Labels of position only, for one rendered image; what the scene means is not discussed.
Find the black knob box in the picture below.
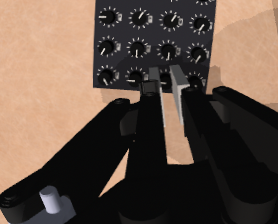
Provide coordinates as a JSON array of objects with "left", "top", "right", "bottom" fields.
[{"left": 93, "top": 0, "right": 217, "bottom": 94}]

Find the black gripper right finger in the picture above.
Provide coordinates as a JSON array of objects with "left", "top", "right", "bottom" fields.
[{"left": 170, "top": 65, "right": 278, "bottom": 224}]

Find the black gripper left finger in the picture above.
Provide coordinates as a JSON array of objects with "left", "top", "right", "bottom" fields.
[{"left": 0, "top": 67, "right": 173, "bottom": 224}]

